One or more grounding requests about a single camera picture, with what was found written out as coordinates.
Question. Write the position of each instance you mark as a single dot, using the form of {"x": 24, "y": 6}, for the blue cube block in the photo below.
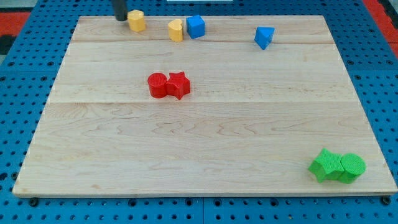
{"x": 195, "y": 26}

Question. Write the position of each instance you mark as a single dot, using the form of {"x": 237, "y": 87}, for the blue triangle block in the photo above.
{"x": 263, "y": 36}

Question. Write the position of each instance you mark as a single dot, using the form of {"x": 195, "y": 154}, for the light wooden board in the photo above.
{"x": 252, "y": 124}

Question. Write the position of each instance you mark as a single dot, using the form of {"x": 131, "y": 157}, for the red star block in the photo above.
{"x": 178, "y": 85}

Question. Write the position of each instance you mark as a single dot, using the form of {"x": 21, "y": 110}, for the red cylinder block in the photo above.
{"x": 157, "y": 85}

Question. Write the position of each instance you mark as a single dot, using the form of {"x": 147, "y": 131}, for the yellow heart block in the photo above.
{"x": 175, "y": 28}

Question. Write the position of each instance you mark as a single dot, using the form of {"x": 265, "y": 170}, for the yellow hexagon block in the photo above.
{"x": 136, "y": 20}

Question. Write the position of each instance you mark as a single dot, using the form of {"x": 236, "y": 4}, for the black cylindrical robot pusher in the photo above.
{"x": 120, "y": 9}

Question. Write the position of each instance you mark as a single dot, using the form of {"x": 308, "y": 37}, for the green star block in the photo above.
{"x": 326, "y": 166}

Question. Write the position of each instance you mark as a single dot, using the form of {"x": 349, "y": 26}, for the green cylinder block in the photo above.
{"x": 354, "y": 166}

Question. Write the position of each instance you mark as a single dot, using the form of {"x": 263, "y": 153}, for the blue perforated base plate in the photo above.
{"x": 30, "y": 67}

